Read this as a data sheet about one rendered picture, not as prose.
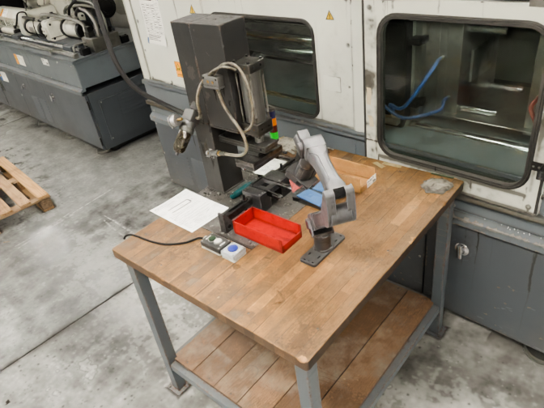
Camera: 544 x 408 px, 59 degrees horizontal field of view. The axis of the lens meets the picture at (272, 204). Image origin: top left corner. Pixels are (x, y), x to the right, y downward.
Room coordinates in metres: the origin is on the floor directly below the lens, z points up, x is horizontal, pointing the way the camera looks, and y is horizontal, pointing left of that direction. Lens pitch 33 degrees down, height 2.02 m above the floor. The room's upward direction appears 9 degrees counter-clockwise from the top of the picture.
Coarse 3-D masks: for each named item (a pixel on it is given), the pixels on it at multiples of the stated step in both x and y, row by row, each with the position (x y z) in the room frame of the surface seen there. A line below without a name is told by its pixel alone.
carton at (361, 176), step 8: (336, 160) 1.91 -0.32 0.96; (344, 160) 1.88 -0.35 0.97; (336, 168) 1.91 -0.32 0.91; (344, 168) 1.88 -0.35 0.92; (352, 168) 1.85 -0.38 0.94; (360, 168) 1.82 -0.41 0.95; (368, 168) 1.79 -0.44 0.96; (344, 176) 1.75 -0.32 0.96; (352, 176) 1.83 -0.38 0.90; (360, 176) 1.82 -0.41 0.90; (368, 176) 1.79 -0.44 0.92; (352, 184) 1.72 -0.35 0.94; (360, 184) 1.69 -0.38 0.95; (368, 184) 1.74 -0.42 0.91; (360, 192) 1.69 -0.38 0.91
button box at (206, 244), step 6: (126, 234) 1.68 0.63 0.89; (132, 234) 1.64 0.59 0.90; (210, 234) 1.52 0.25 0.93; (216, 234) 1.52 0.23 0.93; (150, 240) 1.57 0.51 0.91; (192, 240) 1.53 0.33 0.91; (204, 240) 1.49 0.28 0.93; (222, 240) 1.47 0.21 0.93; (228, 240) 1.46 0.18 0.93; (204, 246) 1.48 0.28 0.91; (210, 246) 1.45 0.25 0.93; (216, 246) 1.44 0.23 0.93; (222, 246) 1.44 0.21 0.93; (216, 252) 1.43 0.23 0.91
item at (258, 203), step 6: (288, 180) 1.79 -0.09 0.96; (276, 192) 1.77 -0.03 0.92; (282, 192) 1.75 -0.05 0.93; (288, 192) 1.78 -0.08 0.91; (252, 198) 1.69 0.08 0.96; (258, 198) 1.66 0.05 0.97; (264, 198) 1.67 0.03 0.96; (270, 198) 1.70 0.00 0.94; (258, 204) 1.67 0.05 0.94; (264, 204) 1.67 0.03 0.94; (270, 204) 1.70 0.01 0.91
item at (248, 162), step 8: (224, 136) 1.86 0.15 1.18; (232, 136) 1.87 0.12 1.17; (240, 136) 1.86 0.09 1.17; (248, 136) 1.82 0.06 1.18; (232, 144) 1.82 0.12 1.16; (240, 144) 1.78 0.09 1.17; (248, 144) 1.75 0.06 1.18; (256, 144) 1.74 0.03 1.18; (264, 144) 1.72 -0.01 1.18; (272, 144) 1.73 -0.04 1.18; (248, 152) 1.74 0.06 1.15; (256, 152) 1.72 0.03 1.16; (264, 152) 1.69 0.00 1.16; (272, 152) 1.74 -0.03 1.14; (280, 152) 1.77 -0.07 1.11; (240, 160) 1.70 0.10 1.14; (248, 160) 1.69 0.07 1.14; (256, 160) 1.68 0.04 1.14; (264, 160) 1.70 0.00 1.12; (248, 168) 1.68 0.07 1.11; (256, 168) 1.66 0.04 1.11
